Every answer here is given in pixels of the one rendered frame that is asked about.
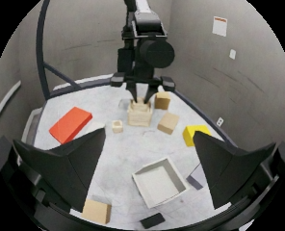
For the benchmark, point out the tan rectangular box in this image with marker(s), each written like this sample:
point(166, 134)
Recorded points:
point(168, 123)

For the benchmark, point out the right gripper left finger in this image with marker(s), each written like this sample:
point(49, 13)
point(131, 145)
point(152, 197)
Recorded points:
point(68, 168)

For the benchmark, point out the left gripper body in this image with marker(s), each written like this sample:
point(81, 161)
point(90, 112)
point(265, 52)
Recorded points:
point(143, 72)

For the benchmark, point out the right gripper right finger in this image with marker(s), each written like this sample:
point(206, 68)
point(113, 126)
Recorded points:
point(226, 167)

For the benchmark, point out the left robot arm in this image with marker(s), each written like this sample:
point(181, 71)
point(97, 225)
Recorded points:
point(155, 50)

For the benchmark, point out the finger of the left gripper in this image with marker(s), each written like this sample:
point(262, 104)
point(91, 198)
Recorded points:
point(133, 93)
point(149, 93)

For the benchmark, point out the tan cardboard cube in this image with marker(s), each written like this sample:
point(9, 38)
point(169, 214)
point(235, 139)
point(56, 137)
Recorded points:
point(162, 100)
point(97, 211)

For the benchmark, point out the red flat rectangular slab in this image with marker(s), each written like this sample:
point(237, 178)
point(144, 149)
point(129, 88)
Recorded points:
point(68, 126)

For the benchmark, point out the yellow rectangular block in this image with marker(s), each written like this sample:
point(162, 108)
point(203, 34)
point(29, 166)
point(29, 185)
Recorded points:
point(188, 133)

